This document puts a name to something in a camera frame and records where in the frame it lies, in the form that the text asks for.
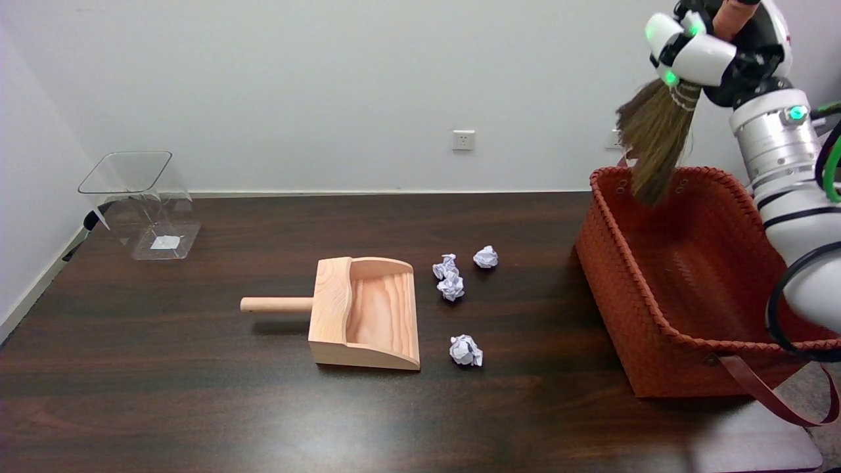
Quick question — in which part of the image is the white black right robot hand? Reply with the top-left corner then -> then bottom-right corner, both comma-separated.
645,0 -> 792,108

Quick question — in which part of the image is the straw hand broom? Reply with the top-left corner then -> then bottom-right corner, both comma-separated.
616,0 -> 756,208

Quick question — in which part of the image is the red woven storage basket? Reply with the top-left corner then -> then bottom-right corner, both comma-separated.
576,166 -> 841,428

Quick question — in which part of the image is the wooden dustpan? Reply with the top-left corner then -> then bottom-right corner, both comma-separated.
240,256 -> 421,371

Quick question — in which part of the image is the clear plastic bin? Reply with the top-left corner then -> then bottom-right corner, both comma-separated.
78,151 -> 202,261

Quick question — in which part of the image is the black braided cable bundle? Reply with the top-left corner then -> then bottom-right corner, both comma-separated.
813,118 -> 841,198

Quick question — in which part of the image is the green cable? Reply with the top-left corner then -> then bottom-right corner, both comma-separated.
815,99 -> 841,204

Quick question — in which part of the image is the black cable loop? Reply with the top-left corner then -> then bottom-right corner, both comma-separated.
765,240 -> 841,363

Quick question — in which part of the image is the black floor cable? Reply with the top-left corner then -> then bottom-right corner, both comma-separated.
62,209 -> 111,262

